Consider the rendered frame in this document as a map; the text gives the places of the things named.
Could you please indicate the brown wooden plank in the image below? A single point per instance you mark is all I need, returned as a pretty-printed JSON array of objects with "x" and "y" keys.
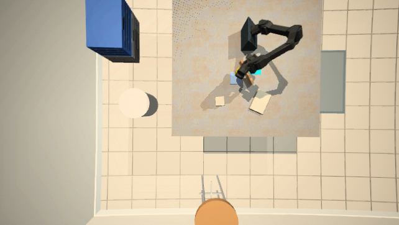
[{"x": 249, "y": 79}]

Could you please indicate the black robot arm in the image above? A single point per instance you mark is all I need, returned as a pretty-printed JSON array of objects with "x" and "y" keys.
[{"x": 255, "y": 63}]

